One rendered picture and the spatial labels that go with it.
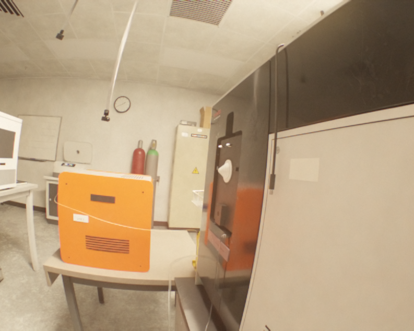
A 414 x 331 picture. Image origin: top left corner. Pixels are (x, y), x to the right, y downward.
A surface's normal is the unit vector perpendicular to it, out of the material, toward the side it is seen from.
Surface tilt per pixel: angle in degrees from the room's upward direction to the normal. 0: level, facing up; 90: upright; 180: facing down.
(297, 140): 90
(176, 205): 90
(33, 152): 90
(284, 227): 90
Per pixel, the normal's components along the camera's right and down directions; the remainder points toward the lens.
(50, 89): 0.27, 0.01
